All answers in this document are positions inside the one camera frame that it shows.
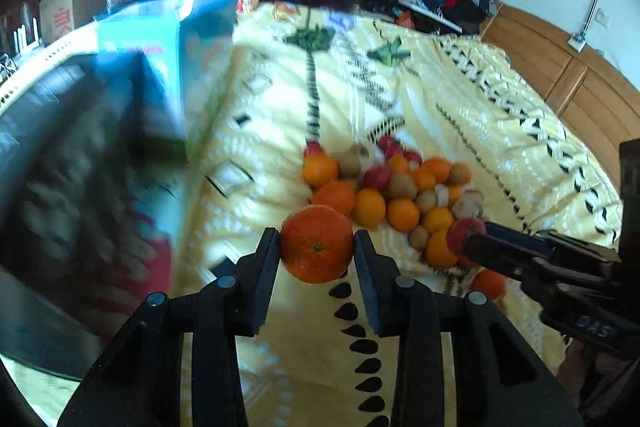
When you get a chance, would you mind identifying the blue and green carton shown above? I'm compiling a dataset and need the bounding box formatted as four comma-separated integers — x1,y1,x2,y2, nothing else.
95,0,238,162

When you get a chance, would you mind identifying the large rough-skinned mandarin orange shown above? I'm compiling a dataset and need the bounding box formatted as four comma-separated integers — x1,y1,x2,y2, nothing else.
280,205,355,284

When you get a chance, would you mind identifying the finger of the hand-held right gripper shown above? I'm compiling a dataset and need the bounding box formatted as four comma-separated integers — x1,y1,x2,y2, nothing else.
484,222,621,264
462,233,556,288

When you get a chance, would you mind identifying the single red apple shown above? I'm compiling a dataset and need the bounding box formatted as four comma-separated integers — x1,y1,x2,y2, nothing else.
446,217,487,255

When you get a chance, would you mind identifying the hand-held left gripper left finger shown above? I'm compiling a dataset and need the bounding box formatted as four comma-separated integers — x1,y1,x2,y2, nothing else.
57,228,280,427

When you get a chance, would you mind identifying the green leafy vegetable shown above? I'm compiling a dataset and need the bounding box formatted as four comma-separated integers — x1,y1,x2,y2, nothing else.
286,27,336,52
367,38,411,66

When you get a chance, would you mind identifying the brown cardboard box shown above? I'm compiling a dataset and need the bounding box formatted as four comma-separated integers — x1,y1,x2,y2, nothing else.
39,0,108,45

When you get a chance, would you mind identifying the pile of oranges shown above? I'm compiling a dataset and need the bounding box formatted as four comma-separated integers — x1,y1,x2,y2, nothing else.
301,154,508,300

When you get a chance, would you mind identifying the black box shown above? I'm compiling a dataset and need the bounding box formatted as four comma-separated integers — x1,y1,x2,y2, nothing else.
0,52,176,383

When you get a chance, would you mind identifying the wooden headboard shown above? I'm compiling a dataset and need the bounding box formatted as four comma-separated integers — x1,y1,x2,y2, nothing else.
480,2,640,188

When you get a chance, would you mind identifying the yellow patterned blanket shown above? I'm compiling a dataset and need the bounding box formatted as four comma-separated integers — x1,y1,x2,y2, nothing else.
0,2,626,427

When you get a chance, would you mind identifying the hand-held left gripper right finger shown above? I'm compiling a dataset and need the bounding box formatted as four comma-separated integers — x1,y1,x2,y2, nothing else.
353,230,586,427

